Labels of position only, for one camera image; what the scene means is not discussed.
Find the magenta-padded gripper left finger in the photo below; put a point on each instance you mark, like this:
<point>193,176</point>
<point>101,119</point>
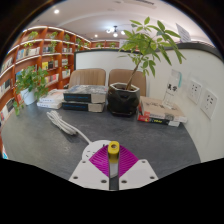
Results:
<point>88,175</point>

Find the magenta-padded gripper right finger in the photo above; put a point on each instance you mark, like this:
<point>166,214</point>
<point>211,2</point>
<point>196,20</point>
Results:
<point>138,175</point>

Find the yellow charger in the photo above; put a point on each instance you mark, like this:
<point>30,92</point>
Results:
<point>113,155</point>

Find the round white power strip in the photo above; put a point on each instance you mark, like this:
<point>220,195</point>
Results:
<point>91,150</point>

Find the red and black book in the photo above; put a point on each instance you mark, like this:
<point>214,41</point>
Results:
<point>156,121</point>

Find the tall plant in black pot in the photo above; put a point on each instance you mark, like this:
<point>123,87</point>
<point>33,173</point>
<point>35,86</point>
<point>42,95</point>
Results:
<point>122,98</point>

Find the thin white book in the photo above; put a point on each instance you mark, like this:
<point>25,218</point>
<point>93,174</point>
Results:
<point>48,105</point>

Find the leafy plant in white pot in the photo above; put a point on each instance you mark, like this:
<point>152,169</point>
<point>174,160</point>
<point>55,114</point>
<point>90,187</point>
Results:
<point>28,96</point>

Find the orange bookshelf unit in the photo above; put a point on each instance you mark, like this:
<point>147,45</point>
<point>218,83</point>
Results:
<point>30,53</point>

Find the ceiling lamp cluster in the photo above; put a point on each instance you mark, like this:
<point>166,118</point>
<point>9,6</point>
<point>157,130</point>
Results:
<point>115,32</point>

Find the white hanging banner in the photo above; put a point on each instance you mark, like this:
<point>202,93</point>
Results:
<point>183,32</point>

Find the recessed ceiling lights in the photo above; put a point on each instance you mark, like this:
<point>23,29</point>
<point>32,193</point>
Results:
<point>56,11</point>

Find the ceiling air vent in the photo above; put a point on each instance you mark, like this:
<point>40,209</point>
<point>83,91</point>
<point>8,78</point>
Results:
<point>136,2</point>

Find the white wall socket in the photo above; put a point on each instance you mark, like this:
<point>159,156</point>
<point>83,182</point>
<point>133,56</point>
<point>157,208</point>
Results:
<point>209,102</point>
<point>194,90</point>

